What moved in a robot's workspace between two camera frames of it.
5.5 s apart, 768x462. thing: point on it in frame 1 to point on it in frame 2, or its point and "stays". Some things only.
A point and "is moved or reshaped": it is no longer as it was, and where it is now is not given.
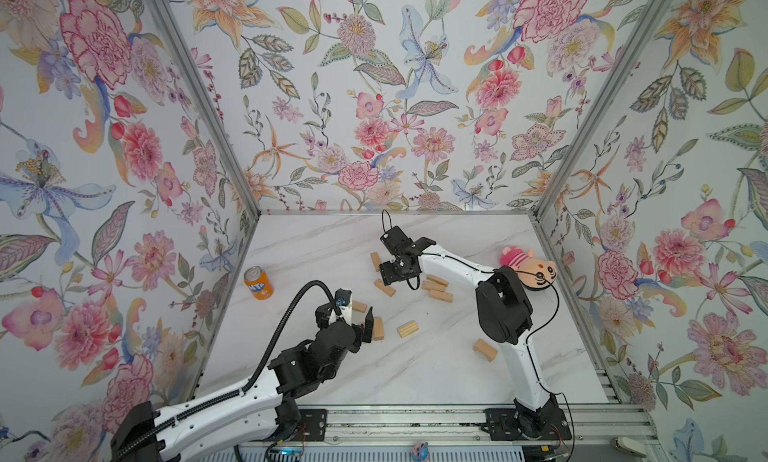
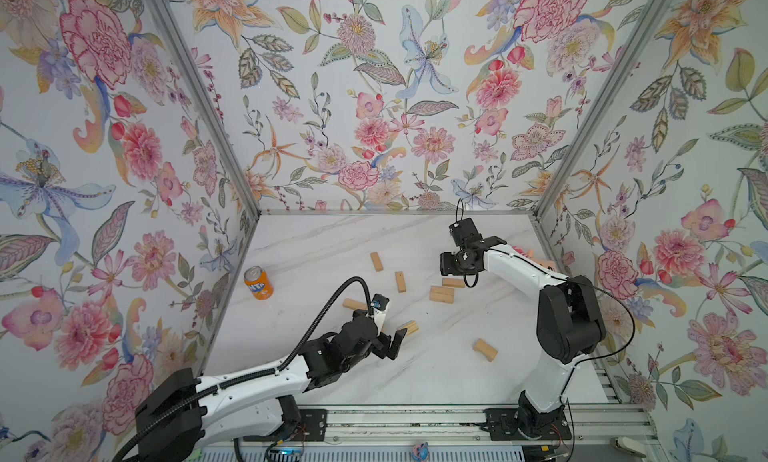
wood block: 375,260 stays
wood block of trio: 432,285 is moved or reshaped
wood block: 359,306 stays
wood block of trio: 438,280 is moved or reshaped
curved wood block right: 484,348 stays
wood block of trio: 441,295 stays
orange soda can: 259,283 stays
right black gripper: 387,274 to 445,266
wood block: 385,288 is moved or reshaped
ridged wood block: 407,329 stays
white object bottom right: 628,445 stays
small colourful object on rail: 420,452 stays
